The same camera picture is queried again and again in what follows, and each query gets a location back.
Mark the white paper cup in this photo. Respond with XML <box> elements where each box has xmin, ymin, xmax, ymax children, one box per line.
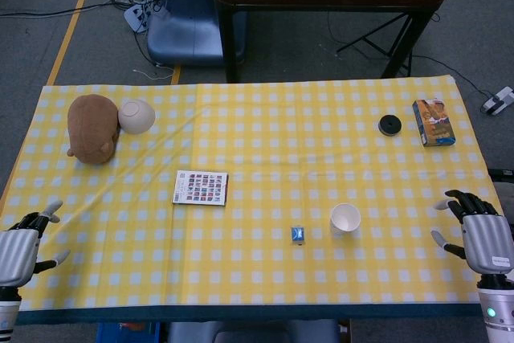
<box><xmin>329</xmin><ymin>202</ymin><xmax>361</xmax><ymax>239</ymax></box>

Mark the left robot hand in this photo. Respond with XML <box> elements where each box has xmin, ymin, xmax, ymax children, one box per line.
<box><xmin>0</xmin><ymin>199</ymin><xmax>71</xmax><ymax>288</ymax></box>

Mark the white device on floor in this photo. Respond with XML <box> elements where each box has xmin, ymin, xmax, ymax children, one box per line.
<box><xmin>481</xmin><ymin>86</ymin><xmax>514</xmax><ymax>116</ymax></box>

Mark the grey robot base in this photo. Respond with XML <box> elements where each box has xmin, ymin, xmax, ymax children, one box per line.
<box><xmin>166</xmin><ymin>320</ymin><xmax>342</xmax><ymax>343</ymax></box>

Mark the thin white cable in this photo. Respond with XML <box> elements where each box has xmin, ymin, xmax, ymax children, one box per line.
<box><xmin>133</xmin><ymin>63</ymin><xmax>174</xmax><ymax>81</ymax></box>

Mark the blue orange snack box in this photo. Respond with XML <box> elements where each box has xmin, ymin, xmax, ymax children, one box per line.
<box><xmin>412</xmin><ymin>98</ymin><xmax>457</xmax><ymax>148</ymax></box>

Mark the beige upturned bowl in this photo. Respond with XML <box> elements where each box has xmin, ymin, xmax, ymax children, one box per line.
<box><xmin>117</xmin><ymin>99</ymin><xmax>157</xmax><ymax>135</ymax></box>

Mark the brown plush toy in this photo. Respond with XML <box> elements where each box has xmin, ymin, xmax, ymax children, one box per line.
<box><xmin>66</xmin><ymin>94</ymin><xmax>120</xmax><ymax>165</ymax></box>

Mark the white power strip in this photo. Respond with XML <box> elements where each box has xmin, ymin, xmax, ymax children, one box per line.
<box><xmin>123</xmin><ymin>3</ymin><xmax>156</xmax><ymax>34</ymax></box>

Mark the black round disc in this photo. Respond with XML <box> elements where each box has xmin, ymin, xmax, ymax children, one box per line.
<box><xmin>378</xmin><ymin>114</ymin><xmax>402</xmax><ymax>137</ymax></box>

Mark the blue crate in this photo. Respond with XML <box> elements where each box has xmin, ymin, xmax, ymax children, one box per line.
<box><xmin>95</xmin><ymin>321</ymin><xmax>164</xmax><ymax>343</ymax></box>

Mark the blue machine base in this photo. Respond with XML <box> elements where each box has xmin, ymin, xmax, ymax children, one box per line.
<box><xmin>146</xmin><ymin>0</ymin><xmax>247</xmax><ymax>69</ymax></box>

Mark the yellow white checked tablecloth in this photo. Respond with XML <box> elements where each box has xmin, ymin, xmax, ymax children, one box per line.
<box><xmin>0</xmin><ymin>75</ymin><xmax>503</xmax><ymax>325</ymax></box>

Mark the book with colourful picture grid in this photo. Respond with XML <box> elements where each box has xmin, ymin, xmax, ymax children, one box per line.
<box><xmin>172</xmin><ymin>169</ymin><xmax>230</xmax><ymax>207</ymax></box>

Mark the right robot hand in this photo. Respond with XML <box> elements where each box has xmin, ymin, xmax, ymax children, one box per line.
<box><xmin>430</xmin><ymin>189</ymin><xmax>514</xmax><ymax>276</ymax></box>

